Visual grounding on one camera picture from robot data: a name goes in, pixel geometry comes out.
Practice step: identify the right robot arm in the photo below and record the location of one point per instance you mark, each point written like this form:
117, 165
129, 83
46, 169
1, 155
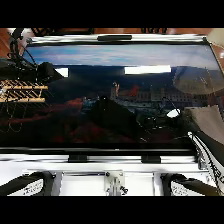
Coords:
213, 146

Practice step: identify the grey-brown garment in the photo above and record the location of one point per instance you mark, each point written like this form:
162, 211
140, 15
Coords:
206, 118

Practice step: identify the silver frame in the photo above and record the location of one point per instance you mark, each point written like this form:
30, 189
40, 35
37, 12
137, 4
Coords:
100, 165

